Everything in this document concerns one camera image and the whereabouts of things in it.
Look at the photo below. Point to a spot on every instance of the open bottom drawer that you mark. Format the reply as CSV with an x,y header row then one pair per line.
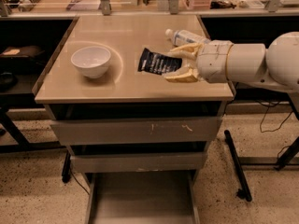
x,y
142,198

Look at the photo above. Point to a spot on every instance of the middle drawer front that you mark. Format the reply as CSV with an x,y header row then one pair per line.
x,y
139,162

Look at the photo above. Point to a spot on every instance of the clear plastic water bottle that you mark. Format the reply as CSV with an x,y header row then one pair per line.
x,y
183,37

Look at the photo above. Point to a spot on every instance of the top drawer front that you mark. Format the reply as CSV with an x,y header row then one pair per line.
x,y
135,131

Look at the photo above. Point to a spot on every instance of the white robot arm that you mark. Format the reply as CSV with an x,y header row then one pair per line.
x,y
274,67

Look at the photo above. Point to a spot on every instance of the dark blue rxbar wrapper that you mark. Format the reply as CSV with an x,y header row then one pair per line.
x,y
157,63

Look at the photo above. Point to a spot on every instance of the black table leg base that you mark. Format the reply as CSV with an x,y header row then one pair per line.
x,y
244,192

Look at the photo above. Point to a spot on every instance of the black cabinet caster leg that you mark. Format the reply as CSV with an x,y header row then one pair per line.
x,y
66,168

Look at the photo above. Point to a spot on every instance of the grey drawer cabinet with counter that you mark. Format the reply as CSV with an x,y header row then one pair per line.
x,y
122,92

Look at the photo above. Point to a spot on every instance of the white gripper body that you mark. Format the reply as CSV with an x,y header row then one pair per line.
x,y
213,61

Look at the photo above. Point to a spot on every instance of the white ceramic bowl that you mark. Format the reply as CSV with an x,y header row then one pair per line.
x,y
91,62

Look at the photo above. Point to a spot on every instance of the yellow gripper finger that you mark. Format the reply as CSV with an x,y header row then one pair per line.
x,y
188,51
183,75

